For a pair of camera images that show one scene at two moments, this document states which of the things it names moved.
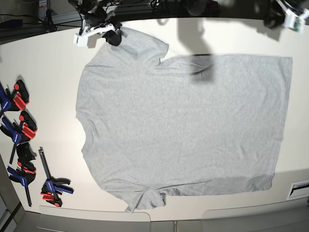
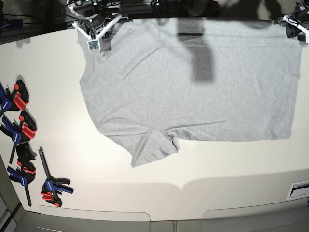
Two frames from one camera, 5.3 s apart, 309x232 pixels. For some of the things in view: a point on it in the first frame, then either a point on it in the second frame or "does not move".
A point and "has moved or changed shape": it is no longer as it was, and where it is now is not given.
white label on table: (299, 189) does not move
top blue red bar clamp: (15, 101) does not move
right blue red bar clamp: (54, 185) does not move
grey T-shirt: (190, 124) has moved or changed shape
